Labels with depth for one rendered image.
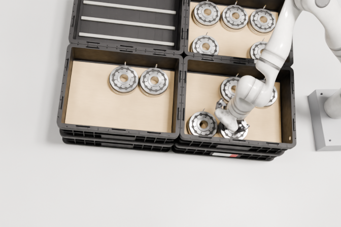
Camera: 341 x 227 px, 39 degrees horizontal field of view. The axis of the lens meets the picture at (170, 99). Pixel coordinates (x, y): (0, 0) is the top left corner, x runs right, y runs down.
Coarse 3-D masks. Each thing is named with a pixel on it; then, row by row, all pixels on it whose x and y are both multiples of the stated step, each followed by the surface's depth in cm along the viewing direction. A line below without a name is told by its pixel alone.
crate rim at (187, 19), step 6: (186, 0) 174; (186, 6) 173; (186, 12) 173; (186, 18) 172; (186, 24) 172; (186, 30) 170; (186, 36) 169; (186, 42) 168; (186, 48) 168; (186, 54) 167; (192, 54) 167; (198, 54) 168; (204, 54) 168; (210, 54) 168; (234, 60) 169; (240, 60) 169; (246, 60) 169; (252, 60) 170
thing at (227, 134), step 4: (244, 120) 169; (220, 124) 167; (220, 128) 167; (224, 128) 167; (224, 132) 167; (228, 132) 167; (244, 132) 168; (224, 136) 166; (228, 136) 166; (232, 136) 166; (236, 136) 167; (240, 136) 167; (244, 136) 167
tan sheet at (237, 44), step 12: (192, 12) 184; (192, 24) 183; (192, 36) 181; (216, 36) 182; (228, 36) 183; (240, 36) 184; (252, 36) 184; (264, 36) 185; (204, 48) 180; (228, 48) 181; (240, 48) 182
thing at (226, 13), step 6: (228, 6) 184; (234, 6) 184; (228, 12) 183; (240, 12) 184; (246, 12) 184; (228, 18) 182; (246, 18) 183; (228, 24) 181; (234, 24) 181; (240, 24) 182
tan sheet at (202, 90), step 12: (192, 84) 174; (204, 84) 175; (216, 84) 176; (276, 84) 179; (192, 96) 173; (204, 96) 173; (216, 96) 174; (192, 108) 171; (276, 108) 176; (216, 120) 171; (252, 120) 173; (264, 120) 173; (276, 120) 174; (216, 132) 169; (252, 132) 171; (264, 132) 172; (276, 132) 172
